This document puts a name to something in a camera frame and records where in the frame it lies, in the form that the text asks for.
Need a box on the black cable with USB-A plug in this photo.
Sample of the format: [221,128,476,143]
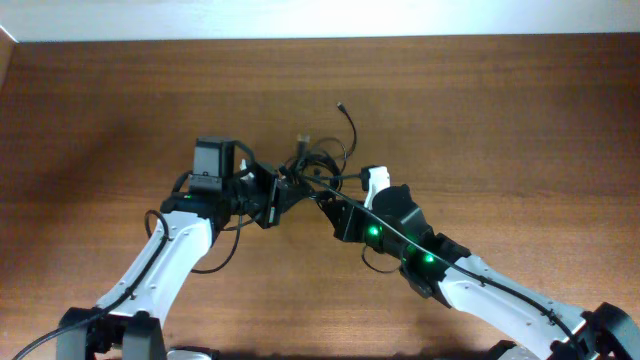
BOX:
[335,101,359,161]

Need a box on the black USB cable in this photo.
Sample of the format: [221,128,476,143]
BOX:
[277,132,351,194]

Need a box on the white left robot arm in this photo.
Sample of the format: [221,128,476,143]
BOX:
[56,136,310,359]

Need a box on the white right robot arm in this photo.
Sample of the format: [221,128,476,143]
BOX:
[320,185,639,359]

